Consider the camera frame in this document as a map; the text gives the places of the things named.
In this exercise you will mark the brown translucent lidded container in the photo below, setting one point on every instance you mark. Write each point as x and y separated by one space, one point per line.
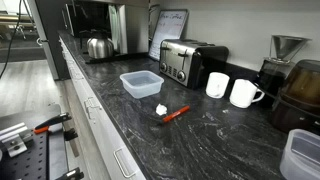
300 93

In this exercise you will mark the stainless steel four-slot toaster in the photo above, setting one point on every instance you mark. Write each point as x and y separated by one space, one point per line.
180 61

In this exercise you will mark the white ceramic mug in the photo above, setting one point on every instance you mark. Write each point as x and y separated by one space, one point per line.
242 94
217 85

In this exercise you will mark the dark glass coffee carafe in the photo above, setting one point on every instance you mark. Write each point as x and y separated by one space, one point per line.
270 80

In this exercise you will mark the black toggle clamp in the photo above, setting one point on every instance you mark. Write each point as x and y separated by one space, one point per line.
71 174
70 134

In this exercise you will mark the white base cabinet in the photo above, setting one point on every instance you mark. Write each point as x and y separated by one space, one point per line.
100 133

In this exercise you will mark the black perforated breadboard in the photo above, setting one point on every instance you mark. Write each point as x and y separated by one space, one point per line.
30 163

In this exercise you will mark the stainless steel kettle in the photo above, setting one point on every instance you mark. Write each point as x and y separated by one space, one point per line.
100 46

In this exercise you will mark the pale green hanging towel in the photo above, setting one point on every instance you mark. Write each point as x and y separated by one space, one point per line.
115 28

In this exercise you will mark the clear square plastic container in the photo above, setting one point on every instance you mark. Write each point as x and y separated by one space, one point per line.
141 84
300 156

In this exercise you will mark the small framed whiteboard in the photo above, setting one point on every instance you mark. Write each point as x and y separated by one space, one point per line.
168 31

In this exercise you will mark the black cart platform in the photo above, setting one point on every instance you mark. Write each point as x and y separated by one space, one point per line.
57 150

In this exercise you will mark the black steel microwave oven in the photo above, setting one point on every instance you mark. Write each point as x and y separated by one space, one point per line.
136 26

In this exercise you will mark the black kettle tray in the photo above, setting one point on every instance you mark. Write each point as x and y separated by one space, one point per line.
110 58

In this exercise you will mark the aluminium mounting bracket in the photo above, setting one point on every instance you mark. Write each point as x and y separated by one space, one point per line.
15 141

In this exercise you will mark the crumpled white paper scrap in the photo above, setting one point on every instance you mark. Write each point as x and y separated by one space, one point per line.
161 109

